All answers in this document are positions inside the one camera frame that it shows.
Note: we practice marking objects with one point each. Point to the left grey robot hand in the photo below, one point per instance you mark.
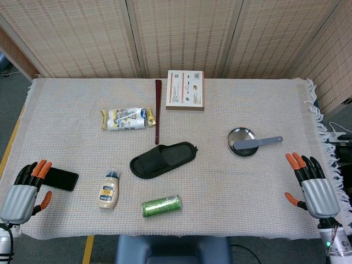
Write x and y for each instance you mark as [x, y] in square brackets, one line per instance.
[17, 202]

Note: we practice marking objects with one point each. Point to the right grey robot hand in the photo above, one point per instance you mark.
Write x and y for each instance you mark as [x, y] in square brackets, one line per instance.
[320, 196]

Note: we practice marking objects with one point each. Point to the black rubber slipper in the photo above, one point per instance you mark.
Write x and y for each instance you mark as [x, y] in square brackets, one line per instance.
[154, 165]

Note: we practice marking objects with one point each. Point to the black box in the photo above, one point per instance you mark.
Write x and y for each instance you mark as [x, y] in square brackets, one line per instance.
[346, 154]

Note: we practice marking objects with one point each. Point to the black smartphone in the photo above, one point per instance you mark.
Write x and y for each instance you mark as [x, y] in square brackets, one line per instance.
[63, 180]

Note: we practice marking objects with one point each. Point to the white power strip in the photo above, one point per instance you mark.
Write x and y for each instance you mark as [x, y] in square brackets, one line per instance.
[339, 134]

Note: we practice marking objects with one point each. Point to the woven fringed tablecloth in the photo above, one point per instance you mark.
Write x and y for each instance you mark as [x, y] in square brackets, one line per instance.
[233, 192]

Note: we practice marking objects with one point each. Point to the mayonnaise squeeze bottle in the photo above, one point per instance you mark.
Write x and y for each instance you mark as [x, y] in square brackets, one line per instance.
[108, 193]

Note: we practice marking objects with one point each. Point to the round steel plate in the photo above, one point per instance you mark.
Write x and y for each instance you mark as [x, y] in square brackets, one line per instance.
[242, 136]

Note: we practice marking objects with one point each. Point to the bamboo folding screen panel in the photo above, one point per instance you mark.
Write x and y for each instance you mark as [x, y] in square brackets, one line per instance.
[77, 35]
[275, 35]
[335, 63]
[187, 33]

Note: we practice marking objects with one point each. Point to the white yellow wrapped roll pack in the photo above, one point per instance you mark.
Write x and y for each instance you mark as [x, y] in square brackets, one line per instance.
[125, 119]

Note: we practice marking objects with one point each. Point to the green drink can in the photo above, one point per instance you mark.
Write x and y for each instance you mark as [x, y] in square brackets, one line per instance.
[160, 206]

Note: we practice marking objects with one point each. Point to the brown side screen panel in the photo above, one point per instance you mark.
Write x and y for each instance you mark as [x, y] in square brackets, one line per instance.
[19, 57]

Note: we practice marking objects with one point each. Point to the blue padded seat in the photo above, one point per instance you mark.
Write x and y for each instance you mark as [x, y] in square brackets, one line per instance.
[170, 250]

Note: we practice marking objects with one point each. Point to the dark red long shoehorn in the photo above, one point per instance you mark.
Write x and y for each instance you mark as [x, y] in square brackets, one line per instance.
[158, 110]

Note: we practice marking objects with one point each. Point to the cardboard box with orange label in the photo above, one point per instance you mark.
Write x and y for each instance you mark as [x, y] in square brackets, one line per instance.
[185, 90]

